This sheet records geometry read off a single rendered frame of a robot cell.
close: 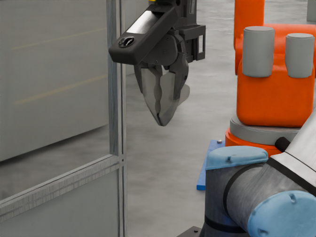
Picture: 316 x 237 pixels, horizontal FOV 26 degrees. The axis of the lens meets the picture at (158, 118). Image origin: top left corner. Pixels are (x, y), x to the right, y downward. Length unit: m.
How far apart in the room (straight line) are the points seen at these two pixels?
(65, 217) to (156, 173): 2.78
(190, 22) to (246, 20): 3.65
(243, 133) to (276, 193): 3.46
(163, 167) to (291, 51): 1.24
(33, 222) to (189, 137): 3.68
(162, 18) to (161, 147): 4.33
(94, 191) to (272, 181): 1.03
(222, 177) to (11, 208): 0.76
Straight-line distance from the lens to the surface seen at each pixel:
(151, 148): 5.27
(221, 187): 1.25
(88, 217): 2.12
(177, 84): 1.01
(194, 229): 1.49
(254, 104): 4.51
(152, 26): 0.97
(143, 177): 4.70
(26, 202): 1.89
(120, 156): 2.17
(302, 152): 1.17
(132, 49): 0.93
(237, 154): 1.27
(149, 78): 1.03
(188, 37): 1.02
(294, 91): 4.49
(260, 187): 1.17
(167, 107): 1.03
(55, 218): 2.00
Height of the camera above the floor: 1.73
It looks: 17 degrees down
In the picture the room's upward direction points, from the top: straight up
